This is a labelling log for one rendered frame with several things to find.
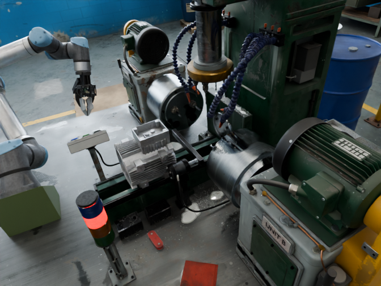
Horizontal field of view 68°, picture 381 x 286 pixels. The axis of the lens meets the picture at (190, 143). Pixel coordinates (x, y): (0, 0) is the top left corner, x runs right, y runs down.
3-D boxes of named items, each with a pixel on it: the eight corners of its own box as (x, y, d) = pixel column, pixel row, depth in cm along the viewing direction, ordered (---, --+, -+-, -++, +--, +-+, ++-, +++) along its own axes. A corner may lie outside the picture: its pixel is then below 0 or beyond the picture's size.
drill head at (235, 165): (244, 156, 129) (246, 109, 113) (315, 219, 100) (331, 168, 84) (196, 177, 120) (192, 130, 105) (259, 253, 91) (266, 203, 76)
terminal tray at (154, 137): (160, 132, 121) (158, 118, 117) (171, 144, 114) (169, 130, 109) (134, 142, 117) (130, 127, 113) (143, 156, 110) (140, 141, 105)
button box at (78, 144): (108, 139, 132) (104, 129, 131) (110, 140, 125) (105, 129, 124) (71, 152, 126) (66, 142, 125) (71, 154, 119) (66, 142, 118)
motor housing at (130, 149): (161, 154, 134) (155, 120, 122) (180, 178, 120) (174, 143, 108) (121, 170, 127) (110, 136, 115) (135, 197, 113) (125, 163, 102)
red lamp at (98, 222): (104, 208, 84) (100, 198, 82) (110, 223, 80) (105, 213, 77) (84, 217, 82) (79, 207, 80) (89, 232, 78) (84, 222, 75)
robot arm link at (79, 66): (71, 62, 134) (88, 62, 139) (72, 72, 135) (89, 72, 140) (76, 62, 129) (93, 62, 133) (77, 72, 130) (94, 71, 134)
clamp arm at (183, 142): (205, 163, 114) (177, 133, 132) (205, 158, 112) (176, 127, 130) (198, 167, 113) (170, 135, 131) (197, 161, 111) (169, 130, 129)
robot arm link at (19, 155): (-10, 177, 112) (-20, 144, 113) (13, 175, 125) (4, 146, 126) (18, 167, 111) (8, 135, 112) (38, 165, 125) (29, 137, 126)
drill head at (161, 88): (178, 97, 176) (173, 59, 160) (209, 125, 150) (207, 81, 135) (140, 110, 167) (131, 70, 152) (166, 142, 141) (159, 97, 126)
